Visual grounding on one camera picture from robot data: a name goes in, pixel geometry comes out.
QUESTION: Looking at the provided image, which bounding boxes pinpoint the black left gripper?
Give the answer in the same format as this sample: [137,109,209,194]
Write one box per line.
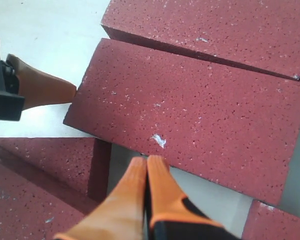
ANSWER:
[0,54,77,122]

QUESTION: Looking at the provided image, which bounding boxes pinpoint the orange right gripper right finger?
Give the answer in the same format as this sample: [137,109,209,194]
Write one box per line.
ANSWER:
[147,155,238,240]

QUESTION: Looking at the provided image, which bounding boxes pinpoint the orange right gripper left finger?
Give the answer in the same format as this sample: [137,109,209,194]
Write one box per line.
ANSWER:
[53,157,147,240]

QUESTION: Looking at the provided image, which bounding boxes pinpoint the third row red brick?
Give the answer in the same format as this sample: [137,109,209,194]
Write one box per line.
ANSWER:
[241,200,300,240]

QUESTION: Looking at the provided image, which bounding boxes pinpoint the back row left red brick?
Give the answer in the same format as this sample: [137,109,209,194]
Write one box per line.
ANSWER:
[101,0,300,80]

